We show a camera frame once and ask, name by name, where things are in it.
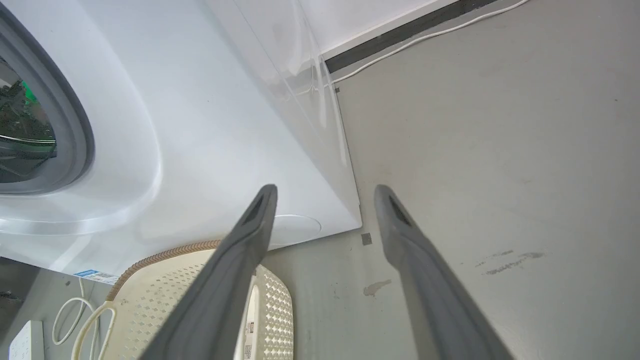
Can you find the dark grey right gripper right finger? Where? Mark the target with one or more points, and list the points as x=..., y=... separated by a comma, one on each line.
x=430, y=295

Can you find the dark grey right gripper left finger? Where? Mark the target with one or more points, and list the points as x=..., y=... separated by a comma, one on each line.
x=220, y=295

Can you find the cream perforated laundry basket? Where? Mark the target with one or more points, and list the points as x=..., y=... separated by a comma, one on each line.
x=150, y=310

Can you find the white washing machine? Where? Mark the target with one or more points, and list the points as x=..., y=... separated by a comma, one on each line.
x=200, y=125

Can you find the grey washing machine door gasket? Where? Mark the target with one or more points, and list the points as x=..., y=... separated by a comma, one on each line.
x=65, y=125

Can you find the white power strip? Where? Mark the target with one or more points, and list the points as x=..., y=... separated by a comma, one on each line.
x=27, y=342

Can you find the dark baseboard strip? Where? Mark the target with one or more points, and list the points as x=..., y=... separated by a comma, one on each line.
x=400, y=32

